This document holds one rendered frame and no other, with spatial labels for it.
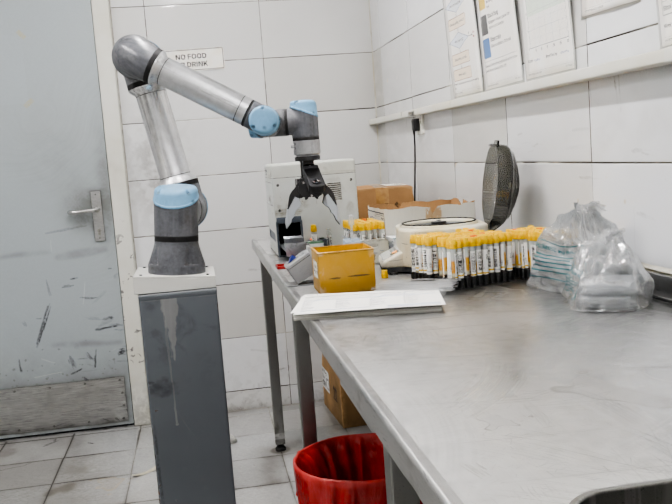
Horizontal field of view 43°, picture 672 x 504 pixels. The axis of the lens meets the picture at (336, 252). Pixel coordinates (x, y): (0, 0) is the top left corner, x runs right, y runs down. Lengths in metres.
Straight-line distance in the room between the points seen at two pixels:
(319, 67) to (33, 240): 1.53
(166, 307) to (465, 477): 1.48
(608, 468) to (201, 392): 1.54
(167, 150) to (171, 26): 1.75
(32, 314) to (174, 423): 1.91
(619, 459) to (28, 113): 3.46
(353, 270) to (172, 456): 0.73
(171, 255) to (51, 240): 1.85
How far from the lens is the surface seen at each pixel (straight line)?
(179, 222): 2.27
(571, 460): 0.92
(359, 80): 4.16
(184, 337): 2.27
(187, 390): 2.30
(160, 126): 2.43
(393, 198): 3.20
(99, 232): 4.04
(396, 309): 1.70
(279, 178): 2.77
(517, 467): 0.90
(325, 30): 4.16
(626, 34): 1.88
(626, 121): 1.88
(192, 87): 2.29
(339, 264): 1.97
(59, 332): 4.13
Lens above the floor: 1.20
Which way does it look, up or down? 7 degrees down
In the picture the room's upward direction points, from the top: 4 degrees counter-clockwise
